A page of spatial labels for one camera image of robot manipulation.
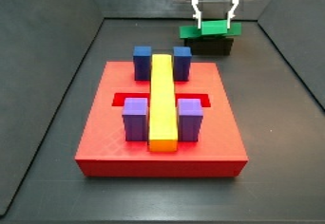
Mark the green bridge-shaped block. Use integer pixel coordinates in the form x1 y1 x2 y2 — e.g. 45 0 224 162
179 20 241 39

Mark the black fixture block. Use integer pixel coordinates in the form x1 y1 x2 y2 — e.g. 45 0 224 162
184 37 234 56

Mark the red base board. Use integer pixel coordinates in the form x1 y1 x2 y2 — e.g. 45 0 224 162
75 62 249 177

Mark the right dark blue block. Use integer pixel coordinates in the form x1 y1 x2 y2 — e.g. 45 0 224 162
172 47 191 82

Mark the dark blue block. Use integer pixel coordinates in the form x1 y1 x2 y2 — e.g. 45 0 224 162
172 47 191 82
134 47 151 81

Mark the left dark blue block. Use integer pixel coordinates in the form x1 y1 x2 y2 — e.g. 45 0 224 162
134 47 151 81

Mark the right purple block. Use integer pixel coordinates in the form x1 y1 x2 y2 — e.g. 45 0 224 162
178 99 203 142

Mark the purple block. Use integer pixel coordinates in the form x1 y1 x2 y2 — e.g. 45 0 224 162
121 98 147 141
178 99 203 142

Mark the yellow long bar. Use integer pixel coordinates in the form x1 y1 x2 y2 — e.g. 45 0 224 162
148 54 178 152

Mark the left purple block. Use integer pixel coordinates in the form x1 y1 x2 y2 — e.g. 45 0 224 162
121 98 147 141

